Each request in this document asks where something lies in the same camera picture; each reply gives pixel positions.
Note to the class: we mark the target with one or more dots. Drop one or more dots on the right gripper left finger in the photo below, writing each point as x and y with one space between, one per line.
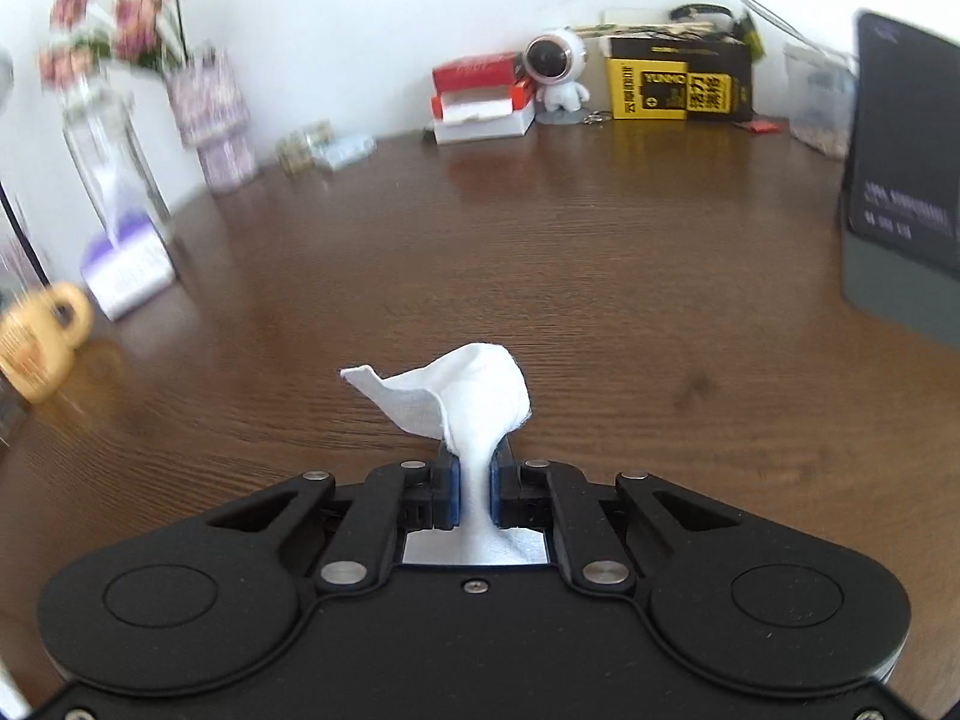
374 518

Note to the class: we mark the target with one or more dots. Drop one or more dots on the white cleaning cloth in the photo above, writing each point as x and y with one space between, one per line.
469 399

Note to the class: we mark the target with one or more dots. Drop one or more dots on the purple tissue box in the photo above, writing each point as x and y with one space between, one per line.
128 268

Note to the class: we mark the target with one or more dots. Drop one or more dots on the dried pink roses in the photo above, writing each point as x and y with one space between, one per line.
146 35

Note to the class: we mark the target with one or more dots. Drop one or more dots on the purple ceramic vase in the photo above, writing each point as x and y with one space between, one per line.
213 118

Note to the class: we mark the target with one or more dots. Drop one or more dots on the red white box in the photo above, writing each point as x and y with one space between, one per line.
484 97

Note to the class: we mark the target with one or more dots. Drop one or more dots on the clear water bottle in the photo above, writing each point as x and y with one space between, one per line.
109 159

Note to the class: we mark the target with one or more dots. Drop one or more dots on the clear tape roll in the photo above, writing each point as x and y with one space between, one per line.
296 152

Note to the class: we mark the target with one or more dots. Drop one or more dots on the tablet with dark case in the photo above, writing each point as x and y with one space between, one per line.
898 203

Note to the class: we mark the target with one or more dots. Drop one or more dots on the clear plastic container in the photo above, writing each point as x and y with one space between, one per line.
822 85

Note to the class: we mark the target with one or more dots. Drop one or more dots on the small blue wipes pack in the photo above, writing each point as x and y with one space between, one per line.
341 152

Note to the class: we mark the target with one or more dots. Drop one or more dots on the yellow black box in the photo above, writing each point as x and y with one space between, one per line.
662 78

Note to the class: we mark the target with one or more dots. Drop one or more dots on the yellow bear mug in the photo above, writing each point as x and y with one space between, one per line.
41 333

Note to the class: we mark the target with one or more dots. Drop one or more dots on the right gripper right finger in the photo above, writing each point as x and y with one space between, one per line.
557 501

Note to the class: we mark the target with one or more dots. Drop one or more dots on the white astronaut figure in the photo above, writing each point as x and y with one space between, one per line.
555 60

